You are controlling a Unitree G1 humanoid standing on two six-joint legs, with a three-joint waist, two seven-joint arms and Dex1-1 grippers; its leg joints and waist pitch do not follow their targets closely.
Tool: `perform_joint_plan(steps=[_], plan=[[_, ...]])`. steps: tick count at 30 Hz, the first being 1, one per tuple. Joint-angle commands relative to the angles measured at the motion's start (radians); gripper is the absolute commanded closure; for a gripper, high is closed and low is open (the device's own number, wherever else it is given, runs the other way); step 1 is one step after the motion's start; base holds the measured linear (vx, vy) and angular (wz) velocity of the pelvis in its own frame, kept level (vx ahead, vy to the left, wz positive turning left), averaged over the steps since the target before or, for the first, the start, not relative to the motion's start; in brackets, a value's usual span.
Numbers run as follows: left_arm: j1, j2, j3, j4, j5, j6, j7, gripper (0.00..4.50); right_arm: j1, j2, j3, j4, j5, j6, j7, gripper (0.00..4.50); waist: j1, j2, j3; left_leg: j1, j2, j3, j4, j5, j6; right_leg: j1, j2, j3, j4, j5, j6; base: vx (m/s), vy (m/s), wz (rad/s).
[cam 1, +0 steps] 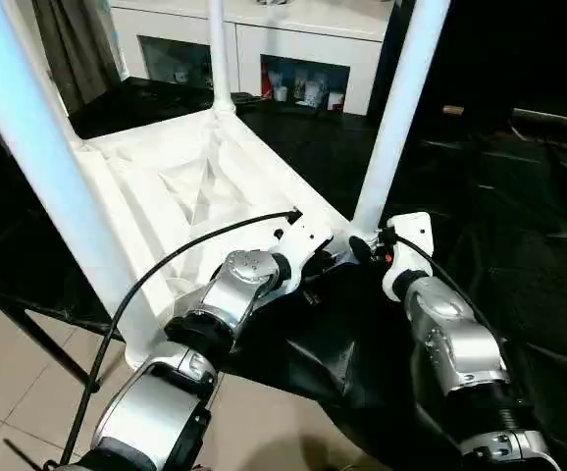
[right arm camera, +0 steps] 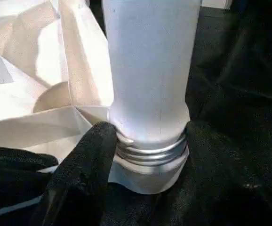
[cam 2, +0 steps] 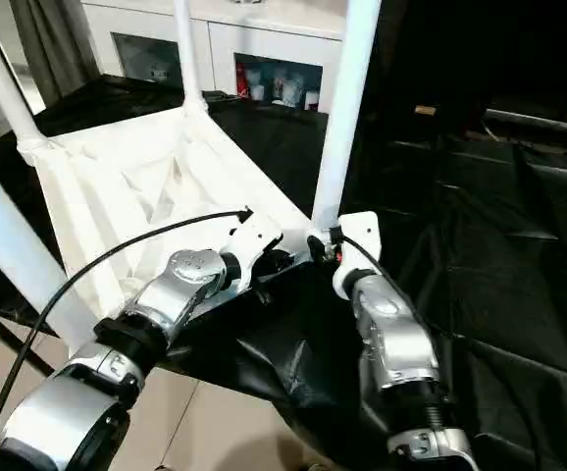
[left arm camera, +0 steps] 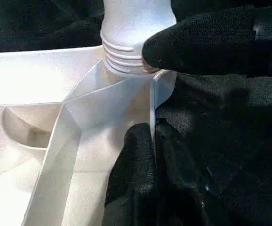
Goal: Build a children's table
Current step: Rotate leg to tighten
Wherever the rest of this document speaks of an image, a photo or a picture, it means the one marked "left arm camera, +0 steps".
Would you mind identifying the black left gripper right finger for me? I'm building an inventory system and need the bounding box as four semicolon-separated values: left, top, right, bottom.
155;120;224;226

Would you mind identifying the black work mat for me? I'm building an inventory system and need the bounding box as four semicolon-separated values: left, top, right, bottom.
0;0;272;226

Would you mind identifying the white table top frame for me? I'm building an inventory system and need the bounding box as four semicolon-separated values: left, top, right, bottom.
0;45;178;226

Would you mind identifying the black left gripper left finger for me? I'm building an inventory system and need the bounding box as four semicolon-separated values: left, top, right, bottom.
102;123;157;226

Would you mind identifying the white plastic table leg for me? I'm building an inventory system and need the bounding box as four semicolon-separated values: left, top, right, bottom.
100;0;177;77

